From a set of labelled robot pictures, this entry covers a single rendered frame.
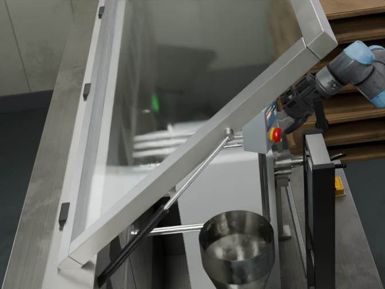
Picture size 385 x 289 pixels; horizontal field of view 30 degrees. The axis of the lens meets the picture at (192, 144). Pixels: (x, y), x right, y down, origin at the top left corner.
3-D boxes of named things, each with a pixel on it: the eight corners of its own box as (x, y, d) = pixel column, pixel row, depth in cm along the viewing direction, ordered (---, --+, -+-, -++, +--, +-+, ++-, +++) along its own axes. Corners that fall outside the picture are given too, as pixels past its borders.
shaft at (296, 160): (314, 168, 182) (314, 157, 180) (291, 170, 182) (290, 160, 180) (312, 160, 185) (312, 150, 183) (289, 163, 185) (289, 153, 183)
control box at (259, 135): (275, 156, 139) (272, 112, 133) (243, 151, 141) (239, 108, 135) (286, 136, 144) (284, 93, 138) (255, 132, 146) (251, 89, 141)
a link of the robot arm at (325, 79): (341, 77, 200) (347, 92, 194) (329, 87, 202) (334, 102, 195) (323, 61, 197) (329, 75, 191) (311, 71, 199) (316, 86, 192)
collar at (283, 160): (292, 179, 182) (291, 159, 178) (268, 182, 182) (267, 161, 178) (289, 164, 187) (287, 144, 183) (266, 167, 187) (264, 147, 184)
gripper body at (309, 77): (277, 96, 203) (309, 67, 198) (297, 113, 207) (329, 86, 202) (280, 110, 197) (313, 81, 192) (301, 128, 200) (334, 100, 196)
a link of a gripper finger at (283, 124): (259, 128, 204) (282, 106, 201) (272, 140, 206) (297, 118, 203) (260, 133, 201) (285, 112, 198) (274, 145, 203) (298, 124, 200)
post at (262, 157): (270, 222, 153) (265, 145, 142) (263, 222, 153) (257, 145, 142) (270, 217, 155) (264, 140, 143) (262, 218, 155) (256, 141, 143)
